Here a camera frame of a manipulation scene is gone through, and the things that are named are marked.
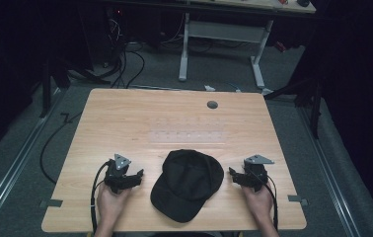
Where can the white metal desk frame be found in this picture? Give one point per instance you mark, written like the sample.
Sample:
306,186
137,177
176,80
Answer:
222,32

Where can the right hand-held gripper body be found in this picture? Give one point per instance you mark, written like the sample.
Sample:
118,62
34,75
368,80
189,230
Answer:
256,173

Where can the black baseball cap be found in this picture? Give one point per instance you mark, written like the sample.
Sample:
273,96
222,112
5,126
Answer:
187,184

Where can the metal floor rail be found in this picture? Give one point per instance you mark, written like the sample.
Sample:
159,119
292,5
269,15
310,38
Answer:
13,164
327,171

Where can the grey tape strip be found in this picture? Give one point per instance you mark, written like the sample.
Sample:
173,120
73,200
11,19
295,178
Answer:
51,203
297,198

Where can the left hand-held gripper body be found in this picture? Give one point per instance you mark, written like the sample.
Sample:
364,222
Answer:
118,174

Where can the person's right hand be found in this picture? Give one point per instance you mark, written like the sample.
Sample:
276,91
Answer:
258,202

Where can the black metal stand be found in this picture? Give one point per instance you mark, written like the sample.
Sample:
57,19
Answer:
309,95
48,87

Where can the person's left hand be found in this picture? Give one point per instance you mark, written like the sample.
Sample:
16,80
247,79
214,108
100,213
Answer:
110,204

